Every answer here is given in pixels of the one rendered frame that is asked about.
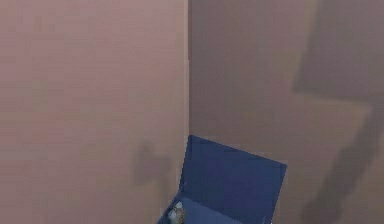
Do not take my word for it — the blue square cabinet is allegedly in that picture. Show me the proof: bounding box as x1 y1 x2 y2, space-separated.
156 134 288 224

